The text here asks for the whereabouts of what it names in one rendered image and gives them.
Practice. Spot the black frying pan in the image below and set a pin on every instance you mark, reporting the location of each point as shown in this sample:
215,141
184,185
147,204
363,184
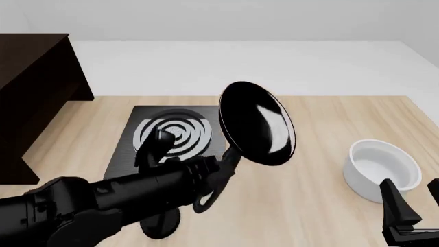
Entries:
255,123

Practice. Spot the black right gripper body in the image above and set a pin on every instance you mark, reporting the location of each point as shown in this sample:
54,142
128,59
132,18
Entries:
401,232

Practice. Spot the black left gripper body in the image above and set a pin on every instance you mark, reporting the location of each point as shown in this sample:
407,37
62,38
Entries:
204,175

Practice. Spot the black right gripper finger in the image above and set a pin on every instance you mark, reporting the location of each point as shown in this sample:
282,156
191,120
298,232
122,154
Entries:
434,191
398,205

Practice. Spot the round black stove knob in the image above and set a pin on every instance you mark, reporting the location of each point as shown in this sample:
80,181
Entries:
166,222

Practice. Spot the flat black stove plate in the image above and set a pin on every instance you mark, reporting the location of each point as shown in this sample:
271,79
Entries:
192,128

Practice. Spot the white bowl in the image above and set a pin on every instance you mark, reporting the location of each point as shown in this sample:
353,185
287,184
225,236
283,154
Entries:
367,177

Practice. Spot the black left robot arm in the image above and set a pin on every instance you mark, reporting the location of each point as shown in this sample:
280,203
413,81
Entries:
103,195

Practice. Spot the dark brown wooden cabinet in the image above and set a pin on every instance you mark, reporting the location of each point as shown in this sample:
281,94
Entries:
37,97

